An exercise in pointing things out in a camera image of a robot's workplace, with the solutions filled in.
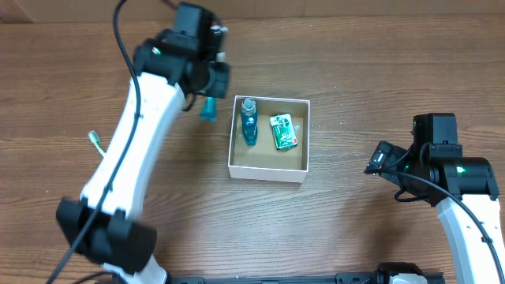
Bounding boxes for Colgate toothpaste tube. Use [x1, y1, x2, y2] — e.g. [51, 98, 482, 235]
[200, 97, 217, 122]

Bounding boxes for teal Listerine mouthwash bottle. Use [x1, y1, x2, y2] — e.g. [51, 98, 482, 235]
[241, 98, 258, 146]

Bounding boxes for green Dettol soap bar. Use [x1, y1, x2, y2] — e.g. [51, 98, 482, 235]
[269, 114, 298, 151]

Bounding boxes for green toothbrush with cap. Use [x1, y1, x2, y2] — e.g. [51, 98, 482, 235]
[88, 130, 106, 157]

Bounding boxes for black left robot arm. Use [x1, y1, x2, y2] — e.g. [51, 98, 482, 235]
[48, 35, 230, 283]

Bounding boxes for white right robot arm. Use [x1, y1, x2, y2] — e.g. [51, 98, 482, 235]
[365, 140, 504, 283]

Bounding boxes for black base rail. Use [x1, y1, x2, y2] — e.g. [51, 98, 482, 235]
[161, 262, 447, 284]

